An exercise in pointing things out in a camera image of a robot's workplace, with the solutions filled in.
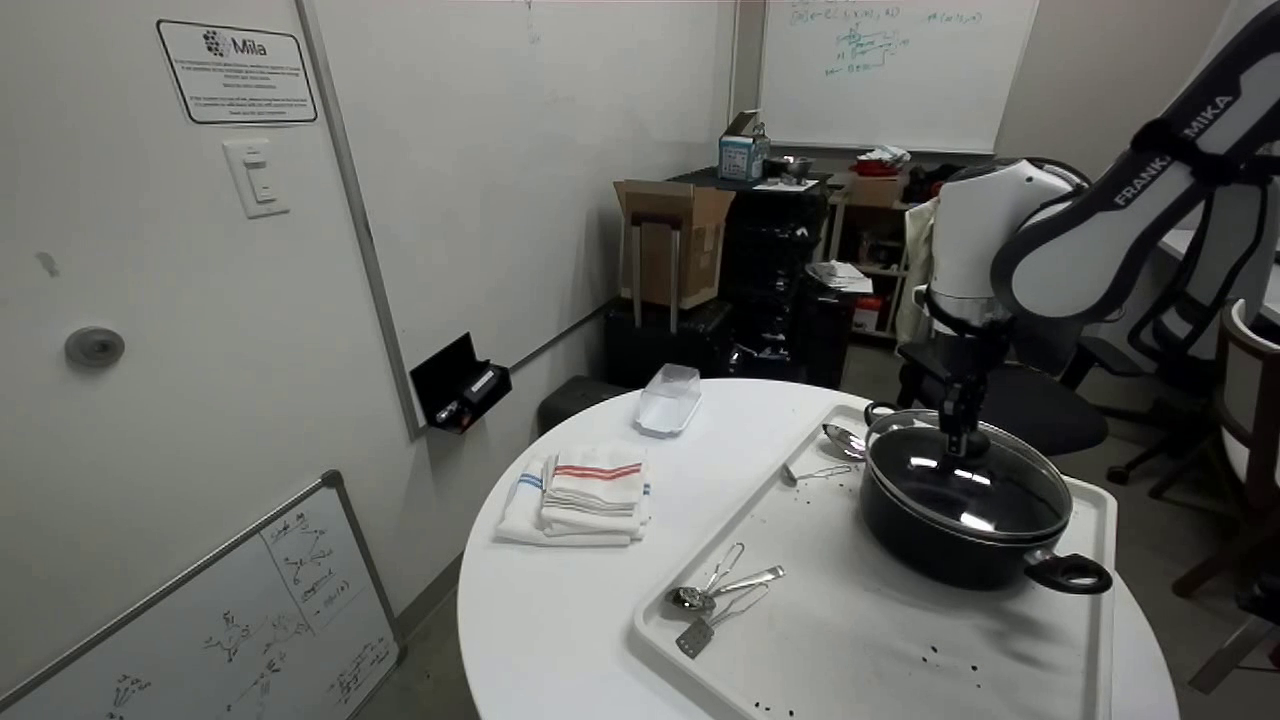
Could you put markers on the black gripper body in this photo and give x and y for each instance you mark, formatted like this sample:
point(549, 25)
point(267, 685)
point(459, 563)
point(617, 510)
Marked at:
point(968, 352)

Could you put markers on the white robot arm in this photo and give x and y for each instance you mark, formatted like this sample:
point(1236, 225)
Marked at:
point(1132, 225)

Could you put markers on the black cooking pot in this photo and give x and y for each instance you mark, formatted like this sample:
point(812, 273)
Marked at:
point(932, 550)

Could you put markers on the black office chair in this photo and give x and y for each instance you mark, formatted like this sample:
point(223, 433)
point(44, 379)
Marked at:
point(1046, 405)

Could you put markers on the wooden shelf unit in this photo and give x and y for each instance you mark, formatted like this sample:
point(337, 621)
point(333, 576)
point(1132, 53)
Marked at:
point(875, 232)

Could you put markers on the black bag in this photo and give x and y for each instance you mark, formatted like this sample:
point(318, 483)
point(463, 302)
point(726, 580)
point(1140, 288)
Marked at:
point(932, 177)

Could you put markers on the black cabinet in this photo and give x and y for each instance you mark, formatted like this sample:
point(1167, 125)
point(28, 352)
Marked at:
point(775, 266)

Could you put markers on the white and black chair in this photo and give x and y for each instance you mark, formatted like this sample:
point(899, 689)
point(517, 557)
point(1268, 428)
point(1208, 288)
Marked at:
point(1251, 400)

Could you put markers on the whiteboard with green writing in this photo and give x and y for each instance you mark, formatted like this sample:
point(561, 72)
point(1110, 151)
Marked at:
point(895, 83)

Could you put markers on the clear plastic container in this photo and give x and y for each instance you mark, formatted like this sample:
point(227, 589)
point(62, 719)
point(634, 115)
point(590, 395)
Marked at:
point(671, 398)

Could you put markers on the blue tissue box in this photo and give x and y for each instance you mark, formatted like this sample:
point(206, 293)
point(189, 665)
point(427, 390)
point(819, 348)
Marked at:
point(742, 152)

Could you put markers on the brown cardboard box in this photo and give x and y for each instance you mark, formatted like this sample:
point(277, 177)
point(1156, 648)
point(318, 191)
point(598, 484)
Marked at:
point(672, 232)

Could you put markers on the small grey flat scraper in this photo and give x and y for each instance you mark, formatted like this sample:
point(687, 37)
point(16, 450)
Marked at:
point(693, 638)

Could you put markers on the white towel with red stripe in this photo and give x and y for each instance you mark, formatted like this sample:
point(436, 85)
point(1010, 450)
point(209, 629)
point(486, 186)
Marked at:
point(594, 483)

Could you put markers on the white towel with blue stripe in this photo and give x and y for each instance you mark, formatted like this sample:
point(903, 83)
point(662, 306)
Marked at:
point(527, 521)

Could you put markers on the black marker holder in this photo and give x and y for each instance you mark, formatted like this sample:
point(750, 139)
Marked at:
point(459, 387)

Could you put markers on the small framed whiteboard with drawings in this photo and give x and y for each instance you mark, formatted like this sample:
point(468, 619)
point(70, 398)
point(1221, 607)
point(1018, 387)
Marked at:
point(254, 624)

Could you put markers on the black chair frame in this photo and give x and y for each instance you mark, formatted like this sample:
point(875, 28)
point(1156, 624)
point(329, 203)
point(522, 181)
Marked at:
point(1193, 320)

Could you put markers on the large blank wall whiteboard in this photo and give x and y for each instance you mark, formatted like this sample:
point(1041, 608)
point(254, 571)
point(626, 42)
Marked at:
point(535, 163)

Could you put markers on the white light switch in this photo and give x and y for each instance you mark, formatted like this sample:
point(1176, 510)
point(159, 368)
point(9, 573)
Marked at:
point(258, 181)

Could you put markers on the white printed wall sign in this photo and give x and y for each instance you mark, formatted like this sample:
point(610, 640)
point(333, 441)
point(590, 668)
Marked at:
point(237, 71)

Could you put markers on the round grey wall bumper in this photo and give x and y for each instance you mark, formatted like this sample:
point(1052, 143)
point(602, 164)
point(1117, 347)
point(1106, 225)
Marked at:
point(93, 347)

